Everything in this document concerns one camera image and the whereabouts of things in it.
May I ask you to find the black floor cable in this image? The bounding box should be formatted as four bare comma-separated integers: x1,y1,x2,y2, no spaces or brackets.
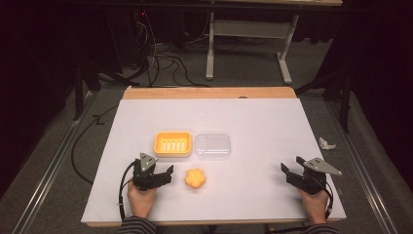
70,104,119,185

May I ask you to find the person's left hand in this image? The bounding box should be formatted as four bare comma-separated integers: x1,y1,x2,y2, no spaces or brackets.
127,179,159,219

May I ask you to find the crumpled white paper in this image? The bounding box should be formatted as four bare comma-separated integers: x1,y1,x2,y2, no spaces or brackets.
318,136,337,151

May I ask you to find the tangle of black cables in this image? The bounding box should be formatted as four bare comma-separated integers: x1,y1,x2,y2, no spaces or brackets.
134,13,210,89

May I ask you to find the yellow soap dish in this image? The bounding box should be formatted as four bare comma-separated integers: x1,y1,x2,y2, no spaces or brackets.
153,131,194,158

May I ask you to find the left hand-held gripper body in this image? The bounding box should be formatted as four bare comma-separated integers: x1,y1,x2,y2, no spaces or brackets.
131,152,168,191

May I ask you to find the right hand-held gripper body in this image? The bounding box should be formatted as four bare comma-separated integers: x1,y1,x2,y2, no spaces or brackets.
285,157,343,196

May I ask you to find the white table mat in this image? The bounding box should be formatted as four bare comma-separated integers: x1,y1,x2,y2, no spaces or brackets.
80,97,347,224

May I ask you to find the white desk frame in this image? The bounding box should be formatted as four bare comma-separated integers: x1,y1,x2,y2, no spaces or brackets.
205,12,300,86

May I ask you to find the clear plastic lid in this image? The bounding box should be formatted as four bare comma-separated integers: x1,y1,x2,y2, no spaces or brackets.
194,132,232,161

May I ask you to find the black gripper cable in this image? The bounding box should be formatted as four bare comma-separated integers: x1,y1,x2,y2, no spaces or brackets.
117,159,139,222
316,179,334,222

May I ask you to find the black metal stand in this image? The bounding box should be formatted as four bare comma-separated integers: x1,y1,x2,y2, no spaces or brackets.
294,69,354,134
72,59,102,122

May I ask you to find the metal floor rail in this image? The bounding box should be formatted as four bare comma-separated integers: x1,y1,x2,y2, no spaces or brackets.
12,91,98,234
325,100,401,234

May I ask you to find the yellow flower-shaped soap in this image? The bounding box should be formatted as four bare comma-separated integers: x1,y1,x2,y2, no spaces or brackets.
184,168,207,189

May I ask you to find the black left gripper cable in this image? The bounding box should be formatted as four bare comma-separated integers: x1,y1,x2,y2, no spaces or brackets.
117,159,139,222

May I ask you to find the dark computer tower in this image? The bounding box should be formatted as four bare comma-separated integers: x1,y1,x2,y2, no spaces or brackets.
105,9,149,74

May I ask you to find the person's right hand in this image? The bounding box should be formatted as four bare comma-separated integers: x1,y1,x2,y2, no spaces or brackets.
297,187,329,225

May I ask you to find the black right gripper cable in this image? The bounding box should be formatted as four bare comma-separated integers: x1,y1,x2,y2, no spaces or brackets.
316,179,334,222

